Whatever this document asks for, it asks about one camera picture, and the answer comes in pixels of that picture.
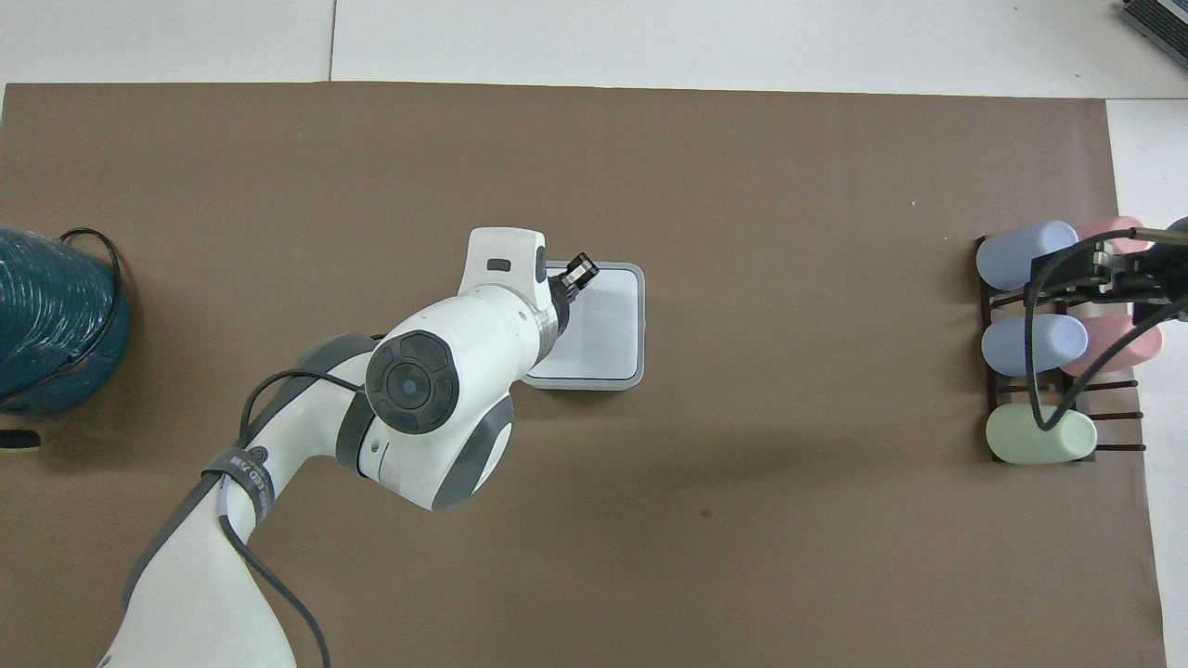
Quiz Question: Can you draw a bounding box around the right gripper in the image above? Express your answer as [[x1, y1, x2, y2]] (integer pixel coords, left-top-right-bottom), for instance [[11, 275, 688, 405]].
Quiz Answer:
[[1081, 238, 1188, 322]]

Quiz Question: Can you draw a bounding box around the white trash can grey rim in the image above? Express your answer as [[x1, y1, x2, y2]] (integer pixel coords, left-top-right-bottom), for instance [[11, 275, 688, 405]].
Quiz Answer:
[[522, 263, 645, 392]]

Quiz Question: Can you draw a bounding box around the pink cup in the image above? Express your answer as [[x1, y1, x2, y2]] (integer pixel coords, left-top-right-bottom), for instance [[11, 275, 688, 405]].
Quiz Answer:
[[1061, 306, 1165, 378], [1075, 215, 1154, 257]]

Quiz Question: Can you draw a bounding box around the light blue cup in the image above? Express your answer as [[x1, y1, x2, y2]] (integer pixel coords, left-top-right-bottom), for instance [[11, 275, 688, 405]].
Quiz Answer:
[[980, 315, 1090, 378], [975, 220, 1080, 291]]

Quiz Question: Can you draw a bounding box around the dark brown cup rack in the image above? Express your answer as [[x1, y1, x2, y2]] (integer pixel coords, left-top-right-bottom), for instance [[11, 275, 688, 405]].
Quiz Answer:
[[974, 236, 1148, 464]]

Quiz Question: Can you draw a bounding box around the light green cup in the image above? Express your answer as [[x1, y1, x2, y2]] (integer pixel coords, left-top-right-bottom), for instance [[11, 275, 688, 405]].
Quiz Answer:
[[985, 405, 1099, 466]]

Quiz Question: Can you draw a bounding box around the dark grey keyboard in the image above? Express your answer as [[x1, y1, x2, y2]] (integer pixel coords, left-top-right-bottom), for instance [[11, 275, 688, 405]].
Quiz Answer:
[[1117, 0, 1188, 44]]

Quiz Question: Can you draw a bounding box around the teal ribbed bin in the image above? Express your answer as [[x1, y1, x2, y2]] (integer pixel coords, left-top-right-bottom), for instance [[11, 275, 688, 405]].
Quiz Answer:
[[0, 225, 131, 415]]

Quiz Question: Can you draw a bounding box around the black cable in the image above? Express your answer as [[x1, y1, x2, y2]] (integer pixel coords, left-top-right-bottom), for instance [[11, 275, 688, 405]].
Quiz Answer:
[[217, 368, 391, 668], [1023, 243, 1188, 433], [37, 228, 125, 383]]

